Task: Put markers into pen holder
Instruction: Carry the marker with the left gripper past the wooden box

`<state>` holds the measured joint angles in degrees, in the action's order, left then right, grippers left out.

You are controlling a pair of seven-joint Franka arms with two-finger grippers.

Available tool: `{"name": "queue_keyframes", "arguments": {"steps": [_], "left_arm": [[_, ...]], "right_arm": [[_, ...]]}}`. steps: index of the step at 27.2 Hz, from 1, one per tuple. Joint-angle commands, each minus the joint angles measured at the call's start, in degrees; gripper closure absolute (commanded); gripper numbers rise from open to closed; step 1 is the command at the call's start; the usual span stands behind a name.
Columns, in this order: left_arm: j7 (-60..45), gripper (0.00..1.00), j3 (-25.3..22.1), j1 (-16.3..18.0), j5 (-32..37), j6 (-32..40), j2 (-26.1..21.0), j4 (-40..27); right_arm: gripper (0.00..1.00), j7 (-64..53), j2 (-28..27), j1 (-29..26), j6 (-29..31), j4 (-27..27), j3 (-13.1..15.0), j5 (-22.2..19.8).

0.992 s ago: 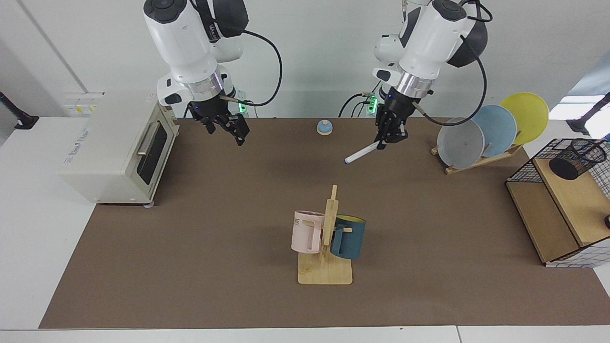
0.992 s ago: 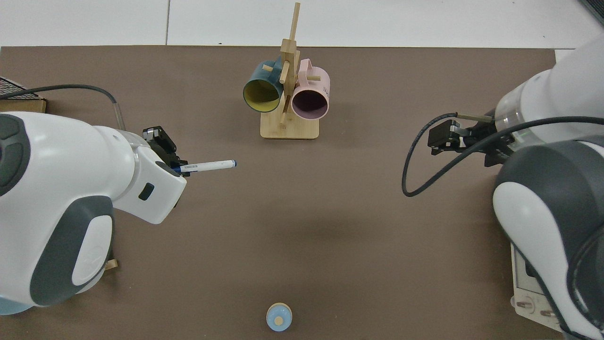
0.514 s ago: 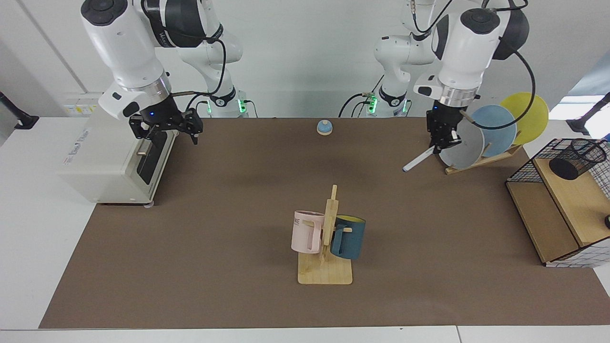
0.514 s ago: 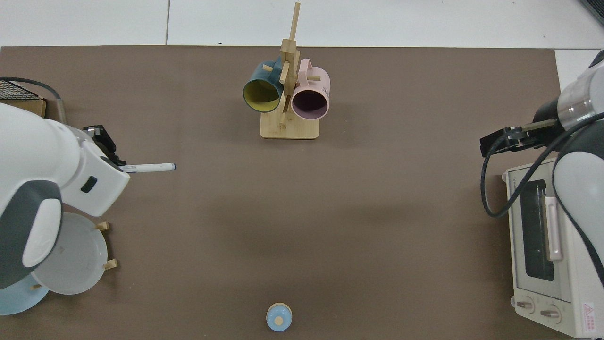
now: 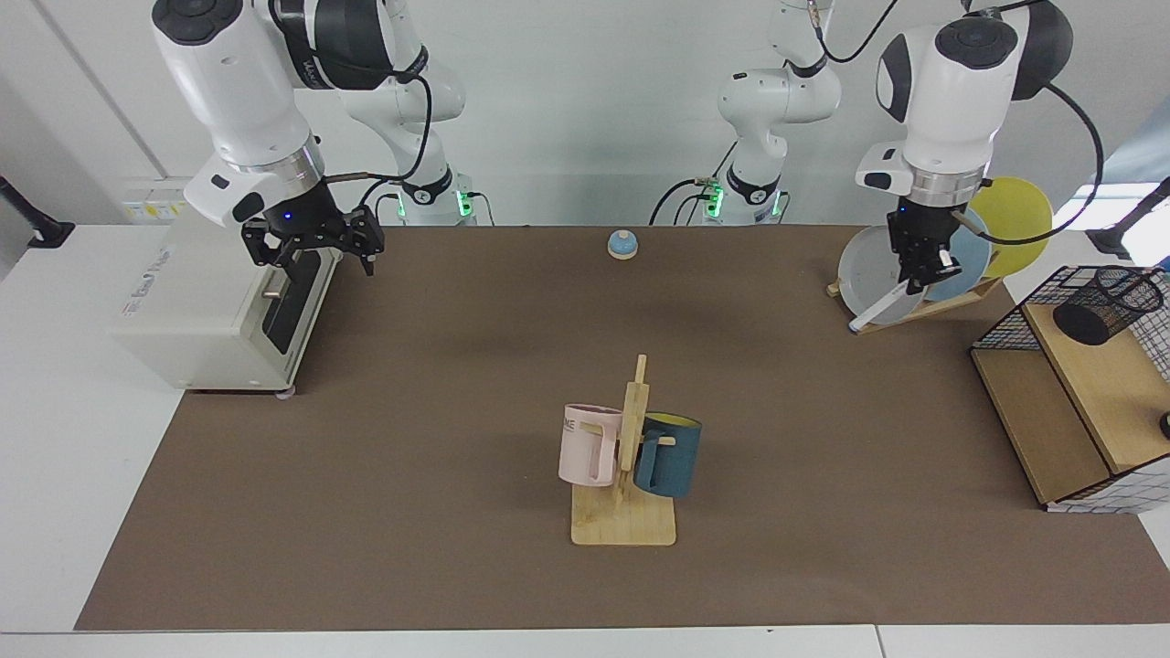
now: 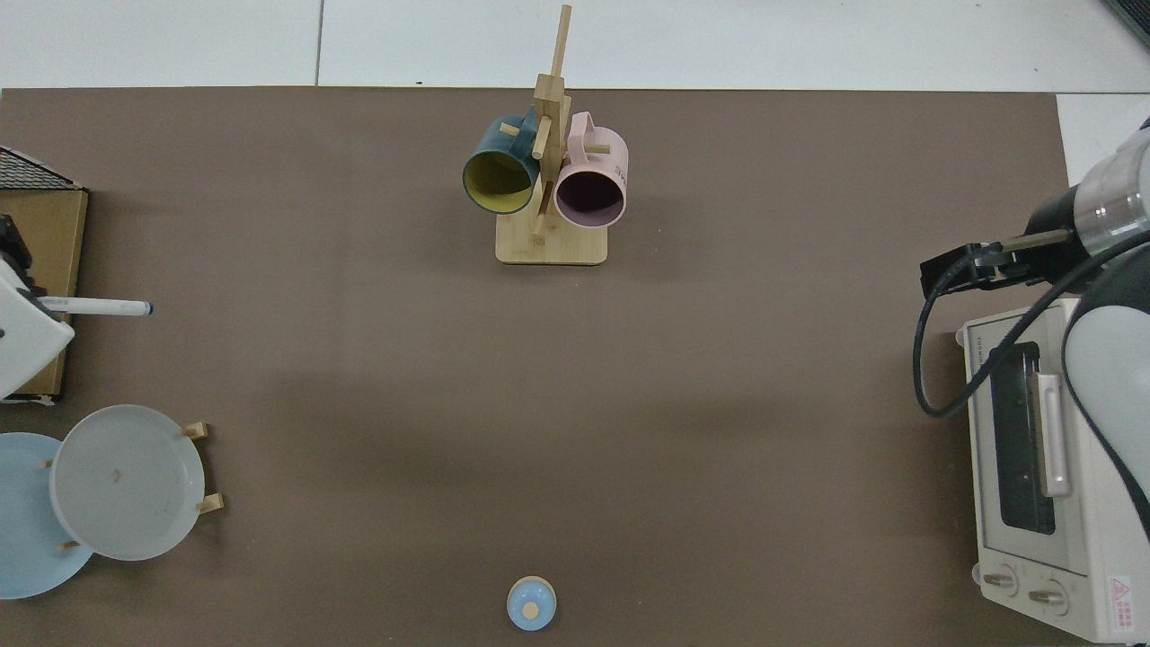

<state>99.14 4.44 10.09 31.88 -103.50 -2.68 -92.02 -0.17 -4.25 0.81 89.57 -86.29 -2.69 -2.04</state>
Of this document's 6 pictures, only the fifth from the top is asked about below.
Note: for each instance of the wooden cup stand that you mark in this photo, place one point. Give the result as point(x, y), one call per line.
point(623, 525)

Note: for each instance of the pale toaster oven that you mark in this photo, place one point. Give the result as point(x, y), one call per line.
point(201, 311)

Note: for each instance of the white socket box yellow labels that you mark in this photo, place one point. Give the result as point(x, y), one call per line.
point(155, 196)

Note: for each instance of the black clamp mount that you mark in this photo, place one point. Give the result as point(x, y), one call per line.
point(41, 233)
point(1111, 242)

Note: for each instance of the white marker with blue cap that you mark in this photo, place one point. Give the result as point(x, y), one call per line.
point(877, 309)

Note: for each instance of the light blue plate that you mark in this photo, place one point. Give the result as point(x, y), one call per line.
point(973, 270)

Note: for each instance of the yellow plate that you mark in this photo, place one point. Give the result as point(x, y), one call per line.
point(1019, 215)

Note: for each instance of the small blue round bell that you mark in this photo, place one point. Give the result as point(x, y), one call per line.
point(622, 243)

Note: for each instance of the grey plate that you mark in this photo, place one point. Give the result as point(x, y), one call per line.
point(864, 274)

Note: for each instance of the brown table cloth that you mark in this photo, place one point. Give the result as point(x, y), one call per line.
point(411, 512)

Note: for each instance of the pink cup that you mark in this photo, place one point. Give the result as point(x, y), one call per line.
point(580, 448)

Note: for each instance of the dark blue cup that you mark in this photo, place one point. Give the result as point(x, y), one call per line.
point(676, 457)

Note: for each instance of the black mesh pen holder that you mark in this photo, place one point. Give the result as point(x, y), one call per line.
point(1083, 322)

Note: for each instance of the wooden plate rack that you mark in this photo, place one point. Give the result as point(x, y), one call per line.
point(951, 302)

